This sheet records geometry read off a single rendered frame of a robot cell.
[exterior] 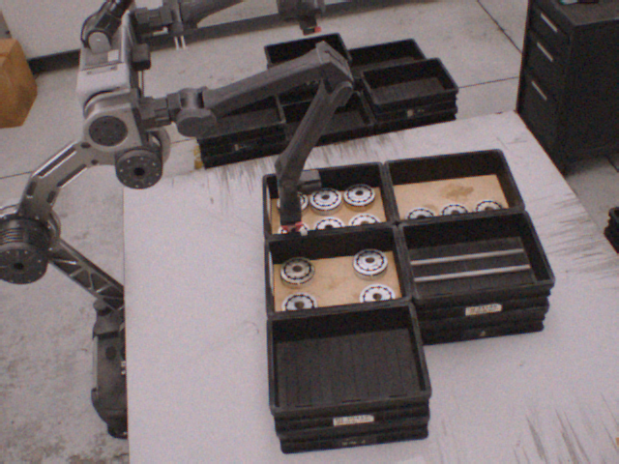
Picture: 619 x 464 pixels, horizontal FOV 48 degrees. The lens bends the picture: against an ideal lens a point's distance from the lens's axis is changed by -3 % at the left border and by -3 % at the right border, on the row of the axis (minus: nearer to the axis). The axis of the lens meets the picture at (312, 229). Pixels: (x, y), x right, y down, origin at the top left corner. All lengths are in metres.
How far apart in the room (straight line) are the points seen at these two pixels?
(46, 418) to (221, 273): 1.10
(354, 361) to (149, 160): 0.82
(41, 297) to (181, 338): 1.44
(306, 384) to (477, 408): 0.48
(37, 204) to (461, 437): 1.47
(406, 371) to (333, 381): 0.20
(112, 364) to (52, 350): 0.54
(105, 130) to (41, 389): 1.67
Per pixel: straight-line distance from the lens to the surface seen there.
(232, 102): 1.78
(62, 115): 4.74
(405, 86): 3.52
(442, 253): 2.20
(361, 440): 1.93
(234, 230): 2.52
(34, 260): 2.38
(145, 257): 2.52
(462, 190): 2.41
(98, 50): 1.97
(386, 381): 1.91
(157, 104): 1.78
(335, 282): 2.13
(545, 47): 3.52
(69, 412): 3.11
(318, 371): 1.94
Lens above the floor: 2.43
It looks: 44 degrees down
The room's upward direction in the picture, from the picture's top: 7 degrees counter-clockwise
